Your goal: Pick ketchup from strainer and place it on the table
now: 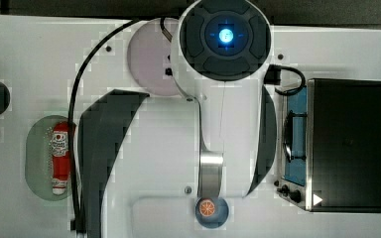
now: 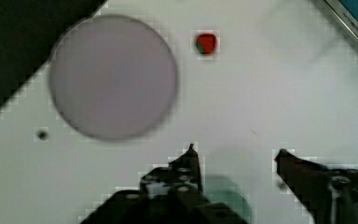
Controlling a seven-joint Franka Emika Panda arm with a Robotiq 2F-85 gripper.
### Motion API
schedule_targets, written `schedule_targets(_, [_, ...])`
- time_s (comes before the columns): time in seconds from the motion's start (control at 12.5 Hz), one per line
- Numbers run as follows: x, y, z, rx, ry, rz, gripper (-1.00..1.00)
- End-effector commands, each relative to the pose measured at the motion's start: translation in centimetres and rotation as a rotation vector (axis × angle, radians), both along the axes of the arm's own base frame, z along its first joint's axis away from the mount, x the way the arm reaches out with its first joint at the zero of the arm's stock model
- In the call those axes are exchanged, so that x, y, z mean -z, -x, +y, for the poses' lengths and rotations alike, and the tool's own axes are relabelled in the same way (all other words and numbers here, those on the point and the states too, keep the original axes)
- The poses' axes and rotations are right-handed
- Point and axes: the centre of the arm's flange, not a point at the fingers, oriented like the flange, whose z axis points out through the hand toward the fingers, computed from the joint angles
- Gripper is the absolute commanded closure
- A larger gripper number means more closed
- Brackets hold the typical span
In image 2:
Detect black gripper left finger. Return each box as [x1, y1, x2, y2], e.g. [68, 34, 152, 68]
[139, 143, 203, 203]

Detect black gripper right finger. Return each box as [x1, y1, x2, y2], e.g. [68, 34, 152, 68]
[275, 149, 358, 224]

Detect green mug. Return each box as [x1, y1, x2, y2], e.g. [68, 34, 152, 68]
[203, 174, 252, 222]

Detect round grey plate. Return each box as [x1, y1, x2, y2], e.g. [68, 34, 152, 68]
[48, 15, 178, 141]

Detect dark red strawberry toy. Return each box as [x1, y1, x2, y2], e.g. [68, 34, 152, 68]
[195, 33, 217, 55]

